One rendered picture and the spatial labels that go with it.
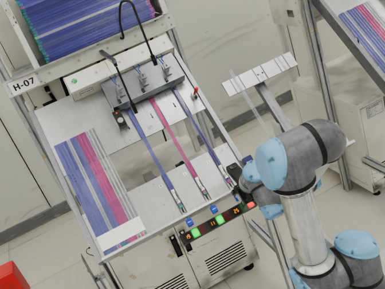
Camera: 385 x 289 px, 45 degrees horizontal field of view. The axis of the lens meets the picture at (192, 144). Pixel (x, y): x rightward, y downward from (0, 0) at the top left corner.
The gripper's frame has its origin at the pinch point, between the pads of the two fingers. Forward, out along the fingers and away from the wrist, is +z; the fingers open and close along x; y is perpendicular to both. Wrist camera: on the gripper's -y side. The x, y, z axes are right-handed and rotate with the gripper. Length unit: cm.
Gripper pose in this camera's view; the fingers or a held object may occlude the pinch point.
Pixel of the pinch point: (239, 193)
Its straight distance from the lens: 183.0
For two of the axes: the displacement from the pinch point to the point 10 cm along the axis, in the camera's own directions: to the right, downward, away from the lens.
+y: 4.8, 8.2, -3.1
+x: 8.8, -4.3, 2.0
